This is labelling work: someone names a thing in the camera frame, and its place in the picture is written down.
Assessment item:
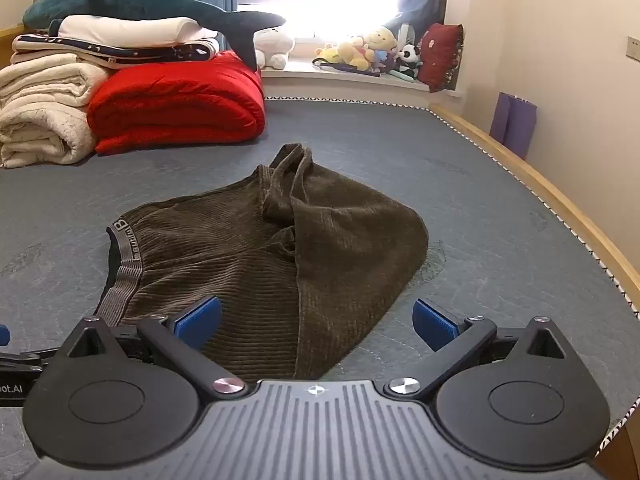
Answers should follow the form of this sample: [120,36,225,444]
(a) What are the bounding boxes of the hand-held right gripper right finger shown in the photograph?
[385,298,576,398]

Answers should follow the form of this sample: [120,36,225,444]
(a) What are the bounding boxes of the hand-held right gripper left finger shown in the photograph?
[65,296,247,399]

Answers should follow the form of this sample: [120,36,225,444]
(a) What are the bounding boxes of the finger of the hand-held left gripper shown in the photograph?
[0,324,60,372]

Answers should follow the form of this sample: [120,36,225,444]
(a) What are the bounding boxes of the dark olive corduroy pants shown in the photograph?
[95,143,430,382]

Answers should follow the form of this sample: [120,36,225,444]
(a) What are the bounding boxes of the grey-blue mattress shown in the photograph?
[0,97,640,461]

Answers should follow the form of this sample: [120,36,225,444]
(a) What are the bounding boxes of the red folded quilt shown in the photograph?
[86,50,267,156]

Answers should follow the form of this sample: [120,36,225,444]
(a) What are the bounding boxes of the cream fleece folded blanket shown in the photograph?
[0,52,113,168]

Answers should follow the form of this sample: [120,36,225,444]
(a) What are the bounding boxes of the panda plush toy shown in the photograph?
[397,44,424,80]

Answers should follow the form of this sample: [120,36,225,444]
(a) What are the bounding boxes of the red cushion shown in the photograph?
[417,22,465,93]

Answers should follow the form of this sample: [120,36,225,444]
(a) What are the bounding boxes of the white window sill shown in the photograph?
[260,57,466,111]

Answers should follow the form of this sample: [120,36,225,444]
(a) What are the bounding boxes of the navy patterned folded blanket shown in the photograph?
[11,32,221,70]

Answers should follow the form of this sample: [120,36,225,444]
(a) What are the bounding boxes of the small yellow plush toy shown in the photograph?
[316,44,347,64]

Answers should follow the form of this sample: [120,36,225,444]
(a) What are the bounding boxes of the white plush toy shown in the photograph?
[253,27,296,71]

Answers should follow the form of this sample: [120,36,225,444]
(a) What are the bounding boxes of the yellow bear plush toy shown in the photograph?
[337,26,399,72]

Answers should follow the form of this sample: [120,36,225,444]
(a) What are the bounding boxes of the white folded quilt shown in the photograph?
[49,14,221,47]

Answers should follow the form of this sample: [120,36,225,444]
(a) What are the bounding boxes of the teal shark plush toy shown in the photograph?
[22,0,287,71]

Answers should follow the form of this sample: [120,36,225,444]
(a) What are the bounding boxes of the wooden bed frame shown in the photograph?
[430,102,640,321]

